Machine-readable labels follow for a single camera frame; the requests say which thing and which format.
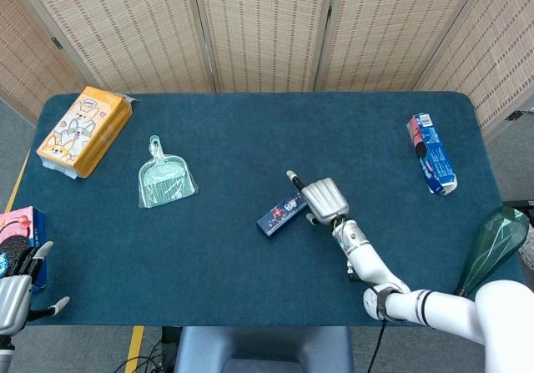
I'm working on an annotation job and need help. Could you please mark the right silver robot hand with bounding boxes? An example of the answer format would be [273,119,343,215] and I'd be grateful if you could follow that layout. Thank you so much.
[285,169,350,226]

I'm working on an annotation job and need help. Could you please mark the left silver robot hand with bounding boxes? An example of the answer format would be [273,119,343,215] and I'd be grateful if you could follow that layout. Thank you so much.
[0,240,71,335]

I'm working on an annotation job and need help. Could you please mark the blue glasses case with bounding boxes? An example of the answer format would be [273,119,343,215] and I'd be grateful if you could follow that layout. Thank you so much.
[256,191,312,237]

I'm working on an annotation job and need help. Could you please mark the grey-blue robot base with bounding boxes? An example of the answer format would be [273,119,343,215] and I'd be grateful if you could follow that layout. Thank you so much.
[174,325,355,373]

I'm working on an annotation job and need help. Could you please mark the pink Oreo cookie box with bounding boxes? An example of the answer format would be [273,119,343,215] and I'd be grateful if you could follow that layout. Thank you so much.
[0,205,48,293]

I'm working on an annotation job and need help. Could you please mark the blue felt table cover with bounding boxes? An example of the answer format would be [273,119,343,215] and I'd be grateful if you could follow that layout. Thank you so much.
[10,92,527,328]

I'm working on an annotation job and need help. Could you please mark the blue Oreo cookie box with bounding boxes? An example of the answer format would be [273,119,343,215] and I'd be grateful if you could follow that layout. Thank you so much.
[406,113,460,197]

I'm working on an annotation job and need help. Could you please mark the black table leg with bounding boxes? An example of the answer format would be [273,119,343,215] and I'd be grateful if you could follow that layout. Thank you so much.
[161,325,181,373]

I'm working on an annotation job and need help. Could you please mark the teal dustpan brush set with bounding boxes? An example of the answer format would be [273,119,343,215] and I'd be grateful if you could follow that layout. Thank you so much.
[137,134,199,209]

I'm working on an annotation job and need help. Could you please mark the green glass vase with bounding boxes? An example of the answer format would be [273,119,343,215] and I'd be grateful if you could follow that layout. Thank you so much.
[454,205,530,297]

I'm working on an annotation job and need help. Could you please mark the woven folding screen panel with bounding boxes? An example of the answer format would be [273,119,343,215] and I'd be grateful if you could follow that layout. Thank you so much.
[189,0,337,94]
[412,0,534,140]
[8,0,218,94]
[0,0,80,126]
[315,0,487,94]

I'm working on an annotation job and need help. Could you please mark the yellow corgi tissue pack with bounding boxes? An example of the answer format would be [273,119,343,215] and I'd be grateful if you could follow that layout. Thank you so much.
[36,85,134,180]

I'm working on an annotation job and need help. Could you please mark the black equipment base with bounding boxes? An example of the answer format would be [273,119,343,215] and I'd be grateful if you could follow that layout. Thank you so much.
[502,199,534,224]

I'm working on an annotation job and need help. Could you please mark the grey white sneaker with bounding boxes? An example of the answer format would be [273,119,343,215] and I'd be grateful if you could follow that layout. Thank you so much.
[518,222,534,270]

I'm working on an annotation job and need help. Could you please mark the black floor cables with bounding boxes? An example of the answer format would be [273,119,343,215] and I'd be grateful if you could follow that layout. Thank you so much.
[112,335,176,373]

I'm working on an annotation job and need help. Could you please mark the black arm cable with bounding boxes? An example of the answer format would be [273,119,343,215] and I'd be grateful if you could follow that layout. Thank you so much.
[345,262,412,373]

